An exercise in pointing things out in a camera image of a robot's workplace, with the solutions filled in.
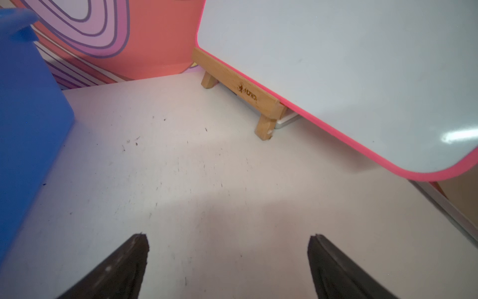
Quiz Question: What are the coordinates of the wooden easel stand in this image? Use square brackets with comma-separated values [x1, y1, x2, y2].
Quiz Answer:
[192, 47, 287, 141]

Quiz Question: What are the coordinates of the blue plastic basket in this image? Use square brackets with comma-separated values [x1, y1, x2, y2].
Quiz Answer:
[1, 8, 74, 258]

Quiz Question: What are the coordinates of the white board pink frame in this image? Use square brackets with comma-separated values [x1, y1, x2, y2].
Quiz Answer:
[197, 1, 478, 181]

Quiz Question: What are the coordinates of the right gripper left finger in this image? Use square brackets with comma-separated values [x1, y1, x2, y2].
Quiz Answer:
[59, 234, 149, 299]

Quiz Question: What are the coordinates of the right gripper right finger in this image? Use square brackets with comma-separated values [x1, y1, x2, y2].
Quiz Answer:
[307, 234, 396, 299]

